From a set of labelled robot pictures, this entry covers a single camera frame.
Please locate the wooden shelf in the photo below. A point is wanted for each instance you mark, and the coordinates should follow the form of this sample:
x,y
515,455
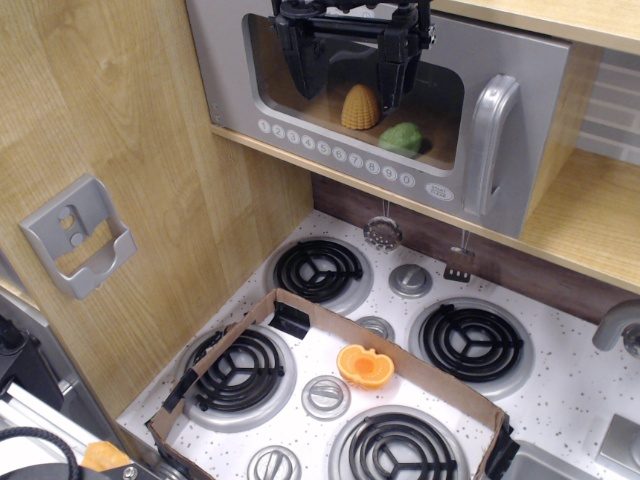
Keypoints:
x,y
585,222

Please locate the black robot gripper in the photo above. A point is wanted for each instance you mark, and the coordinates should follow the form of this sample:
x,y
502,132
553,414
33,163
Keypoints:
x,y
401,34

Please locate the grey middle stove knob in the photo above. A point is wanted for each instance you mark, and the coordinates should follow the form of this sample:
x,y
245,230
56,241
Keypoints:
x,y
378,326

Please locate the hanging toy spatula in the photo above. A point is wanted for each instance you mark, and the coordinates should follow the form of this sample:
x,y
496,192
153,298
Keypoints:
x,y
460,261

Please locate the silver hanging skimmer spoon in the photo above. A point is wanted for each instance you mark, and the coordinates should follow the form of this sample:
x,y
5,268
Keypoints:
x,y
382,232

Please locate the grey toy faucet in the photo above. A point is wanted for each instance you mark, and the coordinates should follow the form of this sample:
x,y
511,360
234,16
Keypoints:
x,y
620,322

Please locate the grey stove knob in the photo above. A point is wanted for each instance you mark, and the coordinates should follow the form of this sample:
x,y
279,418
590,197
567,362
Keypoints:
x,y
326,398
378,326
410,281
274,462

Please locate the yellow toy corn cob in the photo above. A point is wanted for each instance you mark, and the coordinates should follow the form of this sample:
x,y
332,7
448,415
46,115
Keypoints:
x,y
360,110

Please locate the black burner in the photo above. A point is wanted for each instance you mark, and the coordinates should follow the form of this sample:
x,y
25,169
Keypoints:
x,y
318,270
246,375
397,446
473,344

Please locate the green toy vegetable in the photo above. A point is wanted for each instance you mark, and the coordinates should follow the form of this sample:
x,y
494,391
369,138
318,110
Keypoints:
x,y
404,137

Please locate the silver microwave door handle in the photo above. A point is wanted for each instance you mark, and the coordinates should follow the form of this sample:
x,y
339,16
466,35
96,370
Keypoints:
x,y
493,107

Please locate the grey wall phone holder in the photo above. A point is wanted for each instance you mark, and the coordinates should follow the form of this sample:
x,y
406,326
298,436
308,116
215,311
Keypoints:
x,y
68,220

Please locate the black back right burner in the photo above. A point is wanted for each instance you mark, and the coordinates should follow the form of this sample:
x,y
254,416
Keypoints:
x,y
473,344

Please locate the grey centre front stove knob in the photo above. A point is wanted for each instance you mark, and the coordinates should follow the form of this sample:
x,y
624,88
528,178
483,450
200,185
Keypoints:
x,y
326,398

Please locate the black front right burner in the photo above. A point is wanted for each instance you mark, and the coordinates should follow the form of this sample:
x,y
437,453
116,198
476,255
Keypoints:
x,y
397,446

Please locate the black front left burner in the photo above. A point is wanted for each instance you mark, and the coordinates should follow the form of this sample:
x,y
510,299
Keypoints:
x,y
246,375

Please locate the brown cardboard frame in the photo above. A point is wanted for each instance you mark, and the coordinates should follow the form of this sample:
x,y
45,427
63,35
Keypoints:
x,y
220,446

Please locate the orange toy pumpkin half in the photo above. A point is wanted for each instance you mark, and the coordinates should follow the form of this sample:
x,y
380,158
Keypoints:
x,y
364,368

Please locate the grey bottom stove knob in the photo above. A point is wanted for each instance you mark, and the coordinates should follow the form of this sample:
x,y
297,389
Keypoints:
x,y
274,462

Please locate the grey back stove knob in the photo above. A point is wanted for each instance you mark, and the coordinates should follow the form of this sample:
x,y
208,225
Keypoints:
x,y
410,281

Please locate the grey toy microwave door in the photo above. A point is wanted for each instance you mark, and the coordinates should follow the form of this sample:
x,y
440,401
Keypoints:
x,y
454,114

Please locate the black back left burner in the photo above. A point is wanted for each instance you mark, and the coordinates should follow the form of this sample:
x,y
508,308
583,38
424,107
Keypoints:
x,y
318,270

